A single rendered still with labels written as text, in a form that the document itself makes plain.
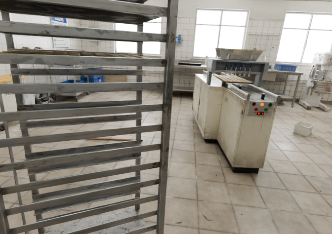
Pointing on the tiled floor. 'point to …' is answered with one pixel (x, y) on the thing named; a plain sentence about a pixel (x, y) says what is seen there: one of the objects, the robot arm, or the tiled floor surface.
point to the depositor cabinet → (207, 107)
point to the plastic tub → (303, 128)
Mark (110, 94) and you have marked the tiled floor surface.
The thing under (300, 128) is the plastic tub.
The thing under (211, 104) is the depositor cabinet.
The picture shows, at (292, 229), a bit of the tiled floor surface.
